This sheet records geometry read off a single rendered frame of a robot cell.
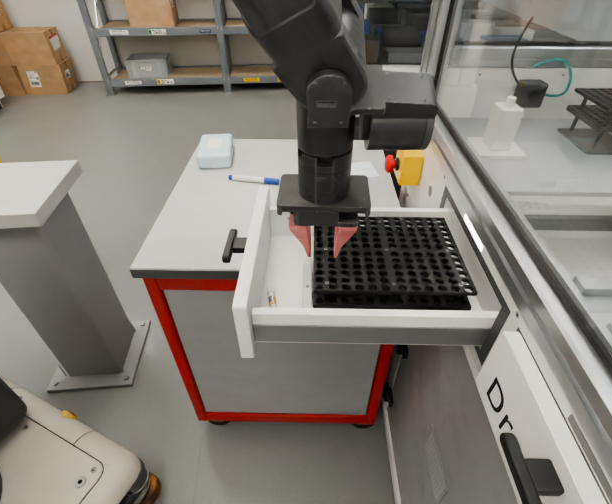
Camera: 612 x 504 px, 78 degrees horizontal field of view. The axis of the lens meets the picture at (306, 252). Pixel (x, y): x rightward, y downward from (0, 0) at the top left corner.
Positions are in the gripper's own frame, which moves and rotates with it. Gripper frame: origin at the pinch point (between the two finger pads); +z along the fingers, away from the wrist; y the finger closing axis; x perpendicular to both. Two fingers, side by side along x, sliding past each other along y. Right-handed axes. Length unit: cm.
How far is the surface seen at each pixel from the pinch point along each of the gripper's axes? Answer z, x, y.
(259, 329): 9.0, 6.4, 8.1
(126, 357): 96, -39, 75
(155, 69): 89, -359, 172
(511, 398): 6.6, 15.8, -20.8
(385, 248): 6.3, -7.4, -9.7
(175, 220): 21, -32, 34
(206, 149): 18, -60, 33
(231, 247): 4.9, -5.3, 13.6
